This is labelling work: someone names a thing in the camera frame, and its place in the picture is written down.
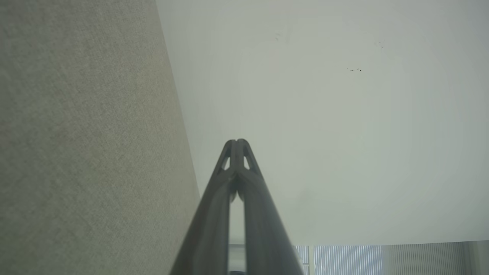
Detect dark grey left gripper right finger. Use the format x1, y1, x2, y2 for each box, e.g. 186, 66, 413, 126
237, 139, 304, 275

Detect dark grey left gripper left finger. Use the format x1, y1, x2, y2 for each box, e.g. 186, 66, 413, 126
170, 139, 238, 275

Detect white vertical window blinds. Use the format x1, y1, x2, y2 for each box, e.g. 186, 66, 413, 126
294, 241, 489, 275

